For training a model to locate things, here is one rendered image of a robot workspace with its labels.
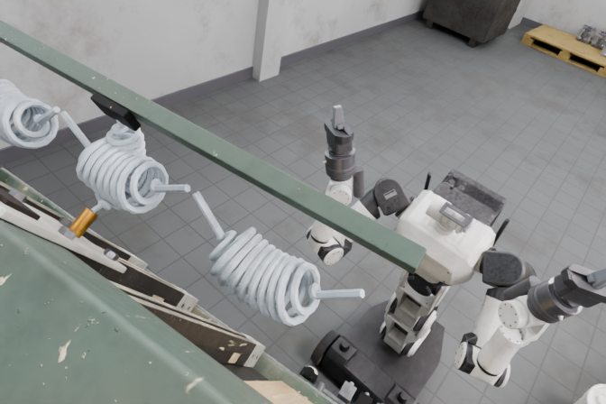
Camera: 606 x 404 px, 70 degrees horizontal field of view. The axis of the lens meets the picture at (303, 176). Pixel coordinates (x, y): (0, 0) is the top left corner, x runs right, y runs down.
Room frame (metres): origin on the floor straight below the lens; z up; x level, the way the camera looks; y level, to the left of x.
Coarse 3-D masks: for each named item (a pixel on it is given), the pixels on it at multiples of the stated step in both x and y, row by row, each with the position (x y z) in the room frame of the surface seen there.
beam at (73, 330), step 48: (0, 240) 0.18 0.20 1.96; (48, 240) 0.23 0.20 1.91; (0, 288) 0.15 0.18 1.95; (48, 288) 0.15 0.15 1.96; (96, 288) 0.17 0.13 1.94; (0, 336) 0.13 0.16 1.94; (48, 336) 0.13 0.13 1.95; (96, 336) 0.13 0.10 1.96; (144, 336) 0.13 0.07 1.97; (0, 384) 0.10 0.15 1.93; (48, 384) 0.11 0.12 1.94; (96, 384) 0.11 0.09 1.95; (144, 384) 0.11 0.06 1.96; (192, 384) 0.11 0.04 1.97; (240, 384) 0.15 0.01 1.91
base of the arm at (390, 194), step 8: (376, 184) 1.12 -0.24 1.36; (384, 184) 1.12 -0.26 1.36; (392, 184) 1.12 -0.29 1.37; (400, 184) 1.12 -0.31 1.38; (376, 192) 1.10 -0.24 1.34; (384, 192) 1.10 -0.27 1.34; (392, 192) 1.10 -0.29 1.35; (400, 192) 1.10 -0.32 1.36; (376, 200) 1.09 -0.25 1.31; (384, 200) 1.09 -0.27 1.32; (392, 200) 1.09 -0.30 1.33; (400, 200) 1.09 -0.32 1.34; (408, 200) 1.09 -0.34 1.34; (384, 208) 1.07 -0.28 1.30; (392, 208) 1.07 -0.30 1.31; (400, 208) 1.08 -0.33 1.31
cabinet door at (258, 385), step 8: (248, 384) 0.42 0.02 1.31; (256, 384) 0.46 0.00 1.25; (264, 384) 0.50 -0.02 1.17; (272, 384) 0.54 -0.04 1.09; (280, 384) 0.60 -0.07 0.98; (264, 392) 0.43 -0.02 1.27; (272, 392) 0.47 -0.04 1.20; (280, 392) 0.51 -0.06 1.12; (288, 392) 0.55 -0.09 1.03; (296, 392) 0.61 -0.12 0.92; (272, 400) 0.41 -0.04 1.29; (280, 400) 0.45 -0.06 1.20; (288, 400) 0.49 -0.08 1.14; (296, 400) 0.53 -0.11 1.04; (304, 400) 0.58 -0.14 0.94
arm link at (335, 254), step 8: (360, 208) 1.08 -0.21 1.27; (368, 216) 1.07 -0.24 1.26; (336, 232) 1.03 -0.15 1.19; (336, 240) 1.04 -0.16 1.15; (344, 240) 1.01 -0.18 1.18; (352, 240) 1.03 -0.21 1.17; (336, 248) 0.97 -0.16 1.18; (344, 248) 1.00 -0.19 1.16; (328, 256) 0.95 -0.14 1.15; (336, 256) 0.97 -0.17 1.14; (328, 264) 0.96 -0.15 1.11
